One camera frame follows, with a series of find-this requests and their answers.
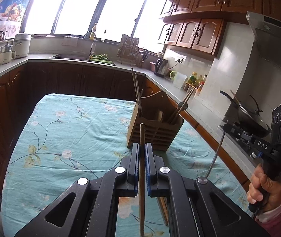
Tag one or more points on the chrome sink faucet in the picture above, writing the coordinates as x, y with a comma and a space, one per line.
91, 36

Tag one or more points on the silver metal chopstick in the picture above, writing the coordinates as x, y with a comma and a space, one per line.
215, 156

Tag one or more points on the large white cooker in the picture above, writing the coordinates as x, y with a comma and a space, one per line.
21, 44

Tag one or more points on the upper wooden wall cabinets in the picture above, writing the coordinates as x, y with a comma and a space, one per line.
199, 24

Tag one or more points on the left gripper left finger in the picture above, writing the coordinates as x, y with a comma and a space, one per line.
133, 172

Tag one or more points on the steel electric kettle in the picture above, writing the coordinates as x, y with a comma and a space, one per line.
161, 66

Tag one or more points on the teal floral tablecloth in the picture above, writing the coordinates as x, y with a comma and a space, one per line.
69, 137

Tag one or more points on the tropical fruit poster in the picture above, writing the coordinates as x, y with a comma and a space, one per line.
11, 15

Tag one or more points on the clear measuring jug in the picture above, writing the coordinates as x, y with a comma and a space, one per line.
177, 78

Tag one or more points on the bamboo chopstick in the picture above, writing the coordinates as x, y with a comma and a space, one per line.
141, 179

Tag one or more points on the small white electric pot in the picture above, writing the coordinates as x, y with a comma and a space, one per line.
7, 54

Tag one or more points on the black wok with lid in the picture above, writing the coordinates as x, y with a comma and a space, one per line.
250, 120

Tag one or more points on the dark wooden chopstick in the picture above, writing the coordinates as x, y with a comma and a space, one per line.
133, 72

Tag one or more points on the light wooden chopstick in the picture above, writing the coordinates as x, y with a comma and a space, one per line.
186, 99

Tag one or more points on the wooden utensil holder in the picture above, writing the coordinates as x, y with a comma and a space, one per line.
162, 122

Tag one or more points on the right hand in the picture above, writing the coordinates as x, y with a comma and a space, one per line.
263, 189

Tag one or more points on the wooden knife rack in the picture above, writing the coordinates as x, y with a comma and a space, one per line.
128, 49

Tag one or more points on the small metal spoon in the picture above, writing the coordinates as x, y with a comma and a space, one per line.
181, 107

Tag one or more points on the dark metal chopstick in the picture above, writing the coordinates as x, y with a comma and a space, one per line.
138, 94

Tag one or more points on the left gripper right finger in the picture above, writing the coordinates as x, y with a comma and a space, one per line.
151, 171

